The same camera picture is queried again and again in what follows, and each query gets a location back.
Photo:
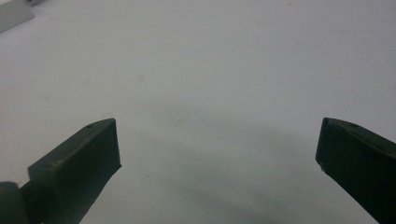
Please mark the flat grey plate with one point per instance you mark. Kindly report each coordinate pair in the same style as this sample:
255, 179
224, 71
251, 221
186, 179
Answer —
12, 14

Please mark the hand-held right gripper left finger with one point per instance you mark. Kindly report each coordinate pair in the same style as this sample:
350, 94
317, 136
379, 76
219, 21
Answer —
74, 168

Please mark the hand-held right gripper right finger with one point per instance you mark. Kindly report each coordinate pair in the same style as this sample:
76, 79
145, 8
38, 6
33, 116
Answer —
358, 158

